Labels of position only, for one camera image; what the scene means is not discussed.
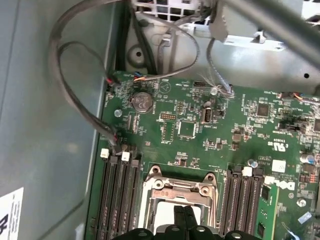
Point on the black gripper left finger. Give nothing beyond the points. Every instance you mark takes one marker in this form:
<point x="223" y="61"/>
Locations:
<point x="179" y="217"/>

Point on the internal USB port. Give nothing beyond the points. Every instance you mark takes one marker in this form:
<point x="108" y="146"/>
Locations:
<point x="208" y="115"/>

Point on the green RAM stick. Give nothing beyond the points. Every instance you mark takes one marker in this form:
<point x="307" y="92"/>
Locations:
<point x="268" y="212"/>

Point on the metal socket cover frame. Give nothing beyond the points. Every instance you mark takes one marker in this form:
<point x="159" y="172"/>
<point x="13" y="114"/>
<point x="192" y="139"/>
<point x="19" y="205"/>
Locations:
<point x="180" y="193"/>

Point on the white printed case label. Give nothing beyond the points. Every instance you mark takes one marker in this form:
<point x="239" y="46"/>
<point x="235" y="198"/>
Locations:
<point x="12" y="215"/>

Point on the black and gray PC case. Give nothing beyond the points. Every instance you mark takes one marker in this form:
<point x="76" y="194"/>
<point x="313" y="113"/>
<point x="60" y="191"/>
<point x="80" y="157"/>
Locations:
<point x="50" y="125"/>

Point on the silver coin battery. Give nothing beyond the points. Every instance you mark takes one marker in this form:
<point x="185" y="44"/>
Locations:
<point x="142" y="102"/>

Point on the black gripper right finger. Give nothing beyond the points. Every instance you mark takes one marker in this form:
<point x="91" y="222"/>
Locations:
<point x="191" y="217"/>

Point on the square black chip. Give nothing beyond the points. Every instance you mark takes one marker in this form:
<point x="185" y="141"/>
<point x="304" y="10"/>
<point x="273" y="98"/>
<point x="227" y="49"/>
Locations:
<point x="263" y="110"/>

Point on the CPU socket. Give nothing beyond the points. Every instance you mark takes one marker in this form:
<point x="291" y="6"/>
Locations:
<point x="150" y="178"/>

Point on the silver drive bay cage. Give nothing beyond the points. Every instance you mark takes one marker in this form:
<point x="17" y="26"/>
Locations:
<point x="262" y="62"/>

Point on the green motherboard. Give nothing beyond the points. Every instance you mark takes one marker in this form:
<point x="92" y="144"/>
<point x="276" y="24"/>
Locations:
<point x="200" y="140"/>

